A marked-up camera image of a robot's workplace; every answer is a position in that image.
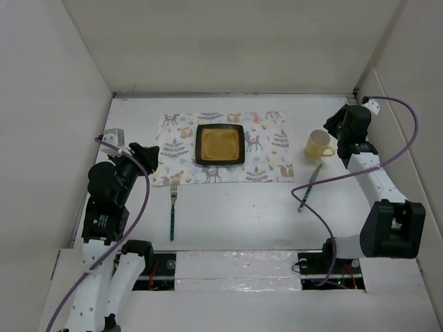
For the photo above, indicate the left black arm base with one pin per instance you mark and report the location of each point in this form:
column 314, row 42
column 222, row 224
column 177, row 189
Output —
column 161, row 276

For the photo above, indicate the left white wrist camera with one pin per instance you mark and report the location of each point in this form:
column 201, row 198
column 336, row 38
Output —
column 114, row 140

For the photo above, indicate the yellow ceramic mug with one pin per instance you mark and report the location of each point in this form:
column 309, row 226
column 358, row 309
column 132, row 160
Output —
column 318, row 145

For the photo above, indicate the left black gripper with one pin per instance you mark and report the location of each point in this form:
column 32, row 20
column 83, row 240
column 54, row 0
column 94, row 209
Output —
column 147, row 155

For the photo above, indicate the fork with teal handle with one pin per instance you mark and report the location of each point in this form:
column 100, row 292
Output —
column 173, row 196

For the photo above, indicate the square black yellow plate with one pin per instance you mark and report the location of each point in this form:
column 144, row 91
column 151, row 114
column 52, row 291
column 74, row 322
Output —
column 220, row 145

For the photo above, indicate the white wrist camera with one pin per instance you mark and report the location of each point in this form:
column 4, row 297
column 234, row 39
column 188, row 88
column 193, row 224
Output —
column 371, row 104
column 114, row 140

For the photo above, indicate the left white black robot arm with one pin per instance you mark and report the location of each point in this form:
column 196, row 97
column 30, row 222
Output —
column 111, row 263

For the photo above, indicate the animal print cloth placemat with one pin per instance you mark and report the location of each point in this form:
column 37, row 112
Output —
column 267, row 149

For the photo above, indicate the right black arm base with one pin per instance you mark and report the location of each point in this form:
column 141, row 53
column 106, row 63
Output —
column 313, row 266

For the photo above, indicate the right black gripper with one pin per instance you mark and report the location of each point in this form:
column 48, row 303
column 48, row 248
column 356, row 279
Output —
column 332, row 122

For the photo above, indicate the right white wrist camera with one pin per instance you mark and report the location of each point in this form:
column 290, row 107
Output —
column 371, row 104

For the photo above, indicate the knife with blue handle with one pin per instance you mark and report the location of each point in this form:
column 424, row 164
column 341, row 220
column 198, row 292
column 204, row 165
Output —
column 308, row 190

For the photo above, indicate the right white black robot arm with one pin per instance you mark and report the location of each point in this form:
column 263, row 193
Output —
column 393, row 228

